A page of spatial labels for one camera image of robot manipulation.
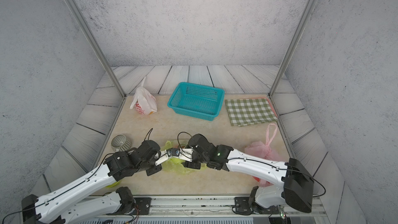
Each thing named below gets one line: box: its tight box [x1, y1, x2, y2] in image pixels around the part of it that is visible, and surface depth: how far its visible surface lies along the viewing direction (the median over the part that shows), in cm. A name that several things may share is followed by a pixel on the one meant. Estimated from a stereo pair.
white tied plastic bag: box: [129, 76, 158, 116], surface depth 104 cm
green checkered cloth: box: [224, 98, 278, 127], surface depth 113 cm
